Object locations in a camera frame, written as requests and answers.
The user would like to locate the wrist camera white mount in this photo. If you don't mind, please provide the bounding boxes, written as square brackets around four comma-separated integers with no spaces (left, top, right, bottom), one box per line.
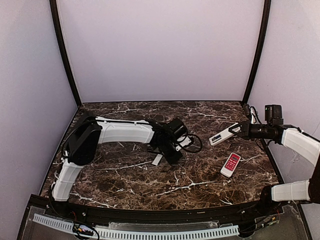
[175,136,193,152]
[243,104,258,124]

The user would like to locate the black frame post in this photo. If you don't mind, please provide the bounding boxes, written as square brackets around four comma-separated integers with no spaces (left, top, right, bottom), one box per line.
[49,0,82,108]
[241,0,272,105]

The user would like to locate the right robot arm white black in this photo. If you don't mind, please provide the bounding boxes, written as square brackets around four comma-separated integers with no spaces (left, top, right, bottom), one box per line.
[228,104,320,214]

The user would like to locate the red white remote control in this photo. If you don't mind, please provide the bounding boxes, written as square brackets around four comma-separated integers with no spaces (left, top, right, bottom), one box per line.
[220,152,241,178]

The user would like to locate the white air conditioner remote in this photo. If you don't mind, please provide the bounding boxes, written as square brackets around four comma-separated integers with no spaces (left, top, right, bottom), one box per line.
[209,122,238,146]

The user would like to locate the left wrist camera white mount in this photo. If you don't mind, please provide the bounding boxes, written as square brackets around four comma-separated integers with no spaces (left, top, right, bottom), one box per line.
[175,136,193,152]

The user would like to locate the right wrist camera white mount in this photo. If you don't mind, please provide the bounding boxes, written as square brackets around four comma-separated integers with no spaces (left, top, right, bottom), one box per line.
[243,104,258,124]

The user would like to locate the white battery cover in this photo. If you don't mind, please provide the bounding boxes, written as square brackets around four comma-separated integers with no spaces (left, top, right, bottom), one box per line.
[151,154,163,166]

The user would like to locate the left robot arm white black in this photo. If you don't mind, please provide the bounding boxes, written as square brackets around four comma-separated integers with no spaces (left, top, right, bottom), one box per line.
[51,112,192,202]

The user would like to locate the right black frame post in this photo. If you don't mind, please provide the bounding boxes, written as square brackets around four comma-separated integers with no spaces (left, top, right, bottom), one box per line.
[241,0,272,105]

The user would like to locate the white slotted cable duct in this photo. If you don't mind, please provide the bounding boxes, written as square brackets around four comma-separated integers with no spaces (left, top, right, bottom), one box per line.
[32,213,240,240]

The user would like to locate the left black frame post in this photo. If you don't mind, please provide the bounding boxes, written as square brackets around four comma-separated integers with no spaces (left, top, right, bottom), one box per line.
[49,0,82,108]

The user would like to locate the black front rail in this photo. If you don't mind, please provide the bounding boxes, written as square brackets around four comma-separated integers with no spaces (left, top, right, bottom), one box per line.
[68,202,261,224]

